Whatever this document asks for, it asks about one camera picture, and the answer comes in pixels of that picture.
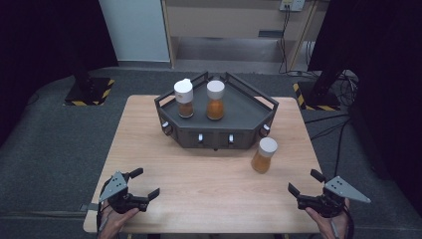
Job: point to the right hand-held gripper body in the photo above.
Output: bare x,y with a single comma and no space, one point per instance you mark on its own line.
345,192

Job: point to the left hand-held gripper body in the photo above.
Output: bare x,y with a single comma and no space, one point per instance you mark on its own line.
114,187

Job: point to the spice jar with flip lid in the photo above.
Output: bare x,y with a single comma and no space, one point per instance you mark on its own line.
184,96

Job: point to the dark grey corner rack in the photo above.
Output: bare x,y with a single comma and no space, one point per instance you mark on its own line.
242,113

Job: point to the spice jar with round lid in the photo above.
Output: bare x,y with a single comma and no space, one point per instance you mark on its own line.
264,156
215,103

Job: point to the person's left hand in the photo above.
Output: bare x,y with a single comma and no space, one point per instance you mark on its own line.
112,224

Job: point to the person's right hand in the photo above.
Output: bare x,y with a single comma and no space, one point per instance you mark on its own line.
328,227

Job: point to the black stand with striped base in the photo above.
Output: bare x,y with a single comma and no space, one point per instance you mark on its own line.
318,96
89,91

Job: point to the dark curtain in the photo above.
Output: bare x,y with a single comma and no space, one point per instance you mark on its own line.
40,49
384,66

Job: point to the white panel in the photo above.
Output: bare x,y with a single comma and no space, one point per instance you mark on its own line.
136,30

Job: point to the wooden cabinet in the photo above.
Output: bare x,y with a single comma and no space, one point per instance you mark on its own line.
229,23

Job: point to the white wall power outlet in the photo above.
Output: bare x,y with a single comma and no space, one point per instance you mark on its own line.
292,4

